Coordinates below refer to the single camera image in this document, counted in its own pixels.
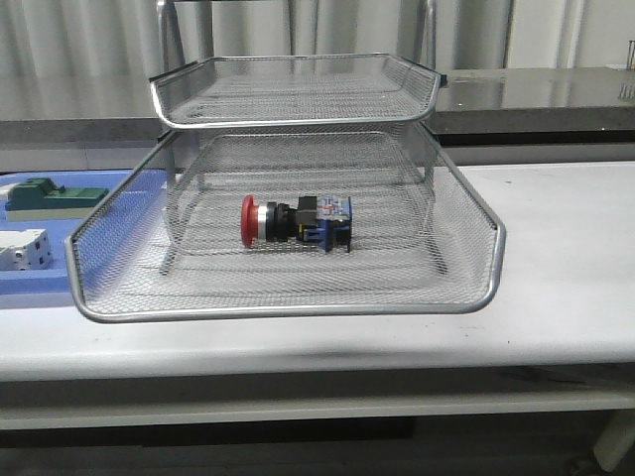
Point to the white circuit breaker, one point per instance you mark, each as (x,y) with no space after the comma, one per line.
(24,250)

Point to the blue plastic tray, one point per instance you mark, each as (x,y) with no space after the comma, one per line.
(53,278)

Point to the silver metal rack frame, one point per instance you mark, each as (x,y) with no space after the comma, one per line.
(171,35)

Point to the white table leg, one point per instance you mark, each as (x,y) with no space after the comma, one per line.
(615,440)

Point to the red emergency stop button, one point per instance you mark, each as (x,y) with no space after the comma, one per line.
(325,221)

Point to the grey stone counter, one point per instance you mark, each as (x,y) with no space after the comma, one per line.
(477,108)

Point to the green electrical switch block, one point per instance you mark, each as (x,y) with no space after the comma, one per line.
(42,199)

